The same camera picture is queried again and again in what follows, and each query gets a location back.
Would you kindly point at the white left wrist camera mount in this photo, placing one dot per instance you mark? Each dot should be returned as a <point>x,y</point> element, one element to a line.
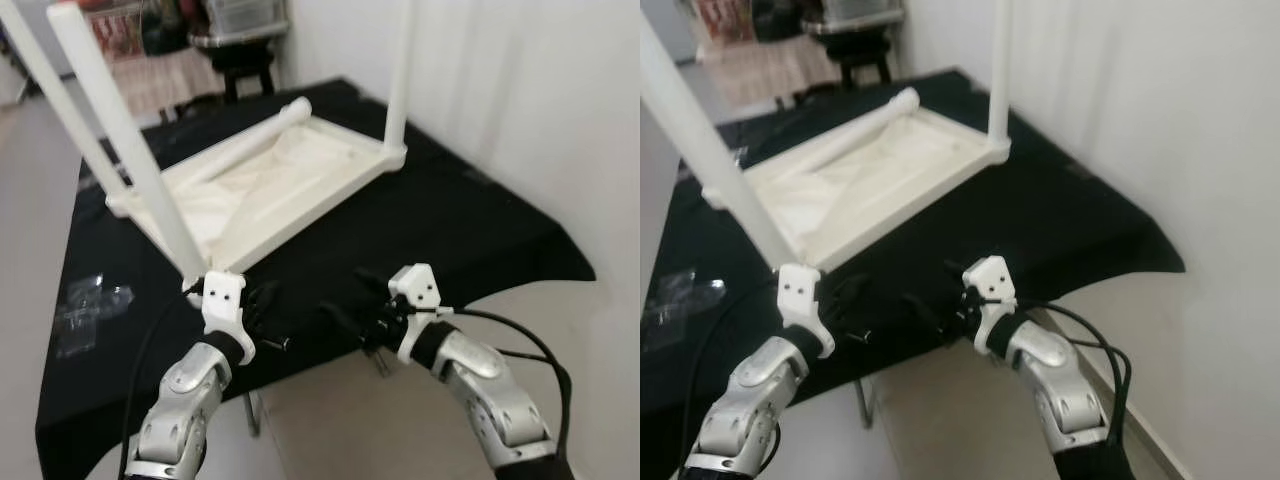
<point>222,295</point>
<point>800,290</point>

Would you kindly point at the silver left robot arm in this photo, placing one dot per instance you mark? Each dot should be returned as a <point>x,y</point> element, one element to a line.
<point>750,410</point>
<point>180,410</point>

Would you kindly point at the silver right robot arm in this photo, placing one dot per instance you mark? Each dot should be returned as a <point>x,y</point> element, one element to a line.
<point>1060,390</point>
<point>490,395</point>

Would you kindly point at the beige cloth covered table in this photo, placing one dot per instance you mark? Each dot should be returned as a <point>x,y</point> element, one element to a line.
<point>770,70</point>
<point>160,85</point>

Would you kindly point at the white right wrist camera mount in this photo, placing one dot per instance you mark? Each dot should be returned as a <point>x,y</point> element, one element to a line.
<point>415,285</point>
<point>990,275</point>

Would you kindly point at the clear tape strip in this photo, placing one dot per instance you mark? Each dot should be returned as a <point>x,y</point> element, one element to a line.
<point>90,310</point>
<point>1077,172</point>
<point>680,300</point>
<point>470,178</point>

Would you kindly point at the clear plastic storage container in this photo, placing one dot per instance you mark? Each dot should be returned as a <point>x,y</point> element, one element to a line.
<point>865,10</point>
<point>250,15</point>

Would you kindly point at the red printed package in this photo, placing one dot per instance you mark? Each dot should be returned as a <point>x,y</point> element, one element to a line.
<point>722,20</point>
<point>110,25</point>

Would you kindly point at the black tablecloth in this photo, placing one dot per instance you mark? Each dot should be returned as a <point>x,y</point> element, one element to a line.
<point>1050,220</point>
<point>450,230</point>

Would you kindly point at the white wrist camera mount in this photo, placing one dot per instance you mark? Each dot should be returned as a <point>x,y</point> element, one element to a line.
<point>222,295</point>
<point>800,290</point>
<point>990,275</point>
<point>415,285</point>

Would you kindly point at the black round stool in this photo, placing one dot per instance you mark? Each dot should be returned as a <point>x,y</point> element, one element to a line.
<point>240,60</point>
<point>860,50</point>

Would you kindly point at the white plastic children table top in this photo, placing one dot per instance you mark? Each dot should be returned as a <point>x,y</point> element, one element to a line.
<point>280,180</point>
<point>880,170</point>

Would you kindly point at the black round bowl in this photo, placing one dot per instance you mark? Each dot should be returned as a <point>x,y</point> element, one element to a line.
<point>235,40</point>
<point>850,30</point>

